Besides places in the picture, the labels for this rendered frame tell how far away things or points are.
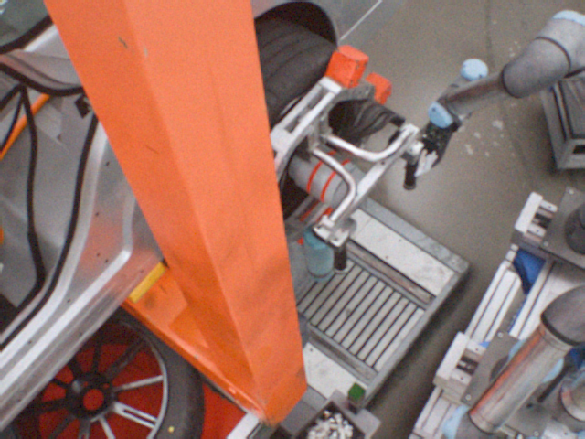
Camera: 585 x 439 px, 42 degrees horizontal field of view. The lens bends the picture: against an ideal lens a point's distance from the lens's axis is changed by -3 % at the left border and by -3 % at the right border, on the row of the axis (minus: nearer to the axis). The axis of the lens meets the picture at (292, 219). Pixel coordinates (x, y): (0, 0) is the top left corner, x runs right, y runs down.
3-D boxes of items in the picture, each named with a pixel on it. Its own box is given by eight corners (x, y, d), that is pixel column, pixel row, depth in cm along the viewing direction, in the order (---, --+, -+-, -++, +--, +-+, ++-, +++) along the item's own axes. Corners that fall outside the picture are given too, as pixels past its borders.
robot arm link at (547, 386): (523, 338, 188) (535, 320, 176) (565, 375, 183) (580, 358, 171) (492, 373, 184) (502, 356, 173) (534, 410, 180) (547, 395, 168)
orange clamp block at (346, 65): (335, 73, 212) (347, 44, 208) (358, 86, 210) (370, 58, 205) (323, 77, 207) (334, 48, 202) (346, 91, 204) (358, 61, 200)
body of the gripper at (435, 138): (418, 131, 220) (441, 103, 224) (415, 147, 227) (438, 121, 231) (441, 144, 217) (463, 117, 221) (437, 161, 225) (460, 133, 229)
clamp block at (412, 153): (396, 137, 219) (398, 127, 215) (422, 154, 216) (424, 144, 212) (386, 149, 218) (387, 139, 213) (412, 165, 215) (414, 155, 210)
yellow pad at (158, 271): (133, 245, 233) (130, 238, 229) (166, 270, 229) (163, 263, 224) (102, 278, 229) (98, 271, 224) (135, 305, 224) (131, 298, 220)
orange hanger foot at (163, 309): (144, 260, 248) (117, 208, 218) (269, 356, 231) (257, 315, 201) (109, 297, 243) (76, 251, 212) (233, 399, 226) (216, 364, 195)
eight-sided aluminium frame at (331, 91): (356, 146, 257) (358, 38, 209) (372, 156, 255) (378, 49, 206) (250, 266, 239) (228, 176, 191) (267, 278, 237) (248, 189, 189)
